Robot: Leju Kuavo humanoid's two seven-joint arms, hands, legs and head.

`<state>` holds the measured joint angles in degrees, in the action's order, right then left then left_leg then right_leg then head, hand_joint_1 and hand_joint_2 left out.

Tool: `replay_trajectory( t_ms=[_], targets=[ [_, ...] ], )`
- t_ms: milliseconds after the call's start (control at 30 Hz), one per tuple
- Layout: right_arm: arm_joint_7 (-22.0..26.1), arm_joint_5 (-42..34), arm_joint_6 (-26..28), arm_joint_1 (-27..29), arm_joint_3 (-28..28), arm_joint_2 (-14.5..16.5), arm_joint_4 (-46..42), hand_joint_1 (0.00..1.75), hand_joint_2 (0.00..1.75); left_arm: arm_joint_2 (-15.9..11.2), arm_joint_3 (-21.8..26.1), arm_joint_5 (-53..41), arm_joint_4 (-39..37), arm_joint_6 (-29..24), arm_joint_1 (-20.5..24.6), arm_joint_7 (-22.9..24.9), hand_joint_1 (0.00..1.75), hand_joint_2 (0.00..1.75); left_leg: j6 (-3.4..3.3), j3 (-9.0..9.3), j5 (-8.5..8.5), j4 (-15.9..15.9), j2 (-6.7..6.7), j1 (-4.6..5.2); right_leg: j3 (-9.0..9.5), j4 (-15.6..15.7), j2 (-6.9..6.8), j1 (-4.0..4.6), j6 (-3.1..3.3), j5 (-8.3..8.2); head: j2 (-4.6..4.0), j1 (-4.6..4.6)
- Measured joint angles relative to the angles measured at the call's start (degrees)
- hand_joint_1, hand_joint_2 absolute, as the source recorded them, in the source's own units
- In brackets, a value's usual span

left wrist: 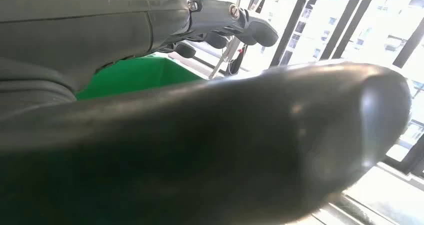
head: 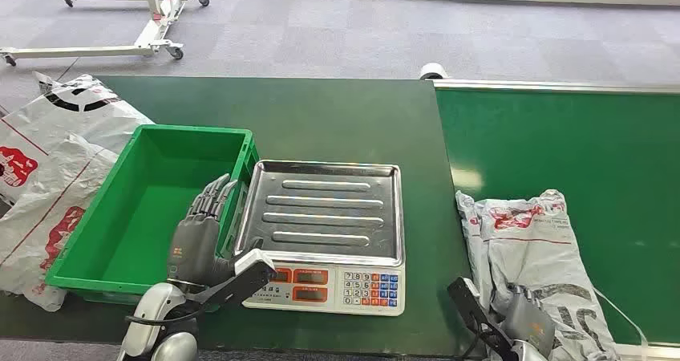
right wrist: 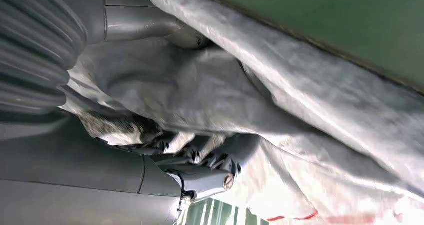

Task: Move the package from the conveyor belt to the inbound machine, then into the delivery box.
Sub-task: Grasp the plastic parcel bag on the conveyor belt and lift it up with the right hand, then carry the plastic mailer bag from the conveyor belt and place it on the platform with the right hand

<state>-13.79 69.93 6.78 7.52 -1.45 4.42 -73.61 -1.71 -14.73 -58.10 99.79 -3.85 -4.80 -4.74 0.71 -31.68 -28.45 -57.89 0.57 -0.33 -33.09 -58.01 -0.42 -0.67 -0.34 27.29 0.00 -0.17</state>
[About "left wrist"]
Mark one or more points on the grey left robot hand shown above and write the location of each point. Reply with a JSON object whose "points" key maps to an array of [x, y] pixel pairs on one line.
{"points": [[82, 24]]}

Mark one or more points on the green plastic crate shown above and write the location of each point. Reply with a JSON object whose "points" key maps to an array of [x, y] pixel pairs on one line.
{"points": [[139, 76]]}

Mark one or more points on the white wheeled stand frame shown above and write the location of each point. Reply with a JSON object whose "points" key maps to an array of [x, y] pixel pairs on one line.
{"points": [[226, 55]]}

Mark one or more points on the black window frame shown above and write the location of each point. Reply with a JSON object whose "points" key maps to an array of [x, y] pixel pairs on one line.
{"points": [[291, 24]]}

